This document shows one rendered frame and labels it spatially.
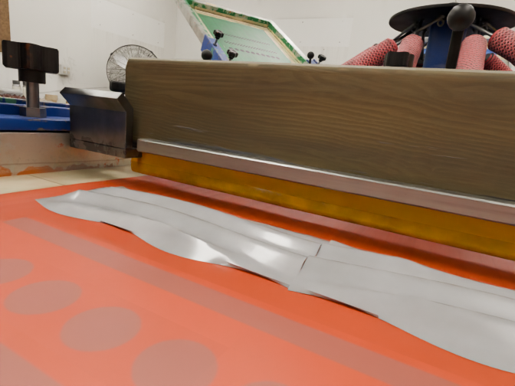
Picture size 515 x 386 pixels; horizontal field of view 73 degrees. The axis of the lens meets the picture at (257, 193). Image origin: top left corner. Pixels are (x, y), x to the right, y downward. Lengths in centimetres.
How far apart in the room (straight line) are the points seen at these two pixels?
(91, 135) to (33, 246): 17
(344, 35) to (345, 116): 442
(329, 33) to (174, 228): 456
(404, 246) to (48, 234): 20
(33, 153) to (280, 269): 25
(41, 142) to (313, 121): 23
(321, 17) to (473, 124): 459
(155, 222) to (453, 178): 16
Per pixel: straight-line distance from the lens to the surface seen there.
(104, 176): 34
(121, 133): 31
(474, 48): 87
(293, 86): 24
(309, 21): 483
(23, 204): 26
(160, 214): 21
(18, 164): 34
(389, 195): 21
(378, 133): 22
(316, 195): 24
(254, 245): 17
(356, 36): 460
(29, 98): 37
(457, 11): 48
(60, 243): 19
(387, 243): 23
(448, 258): 23
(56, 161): 36
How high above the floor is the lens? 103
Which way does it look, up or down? 13 degrees down
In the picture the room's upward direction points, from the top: 6 degrees clockwise
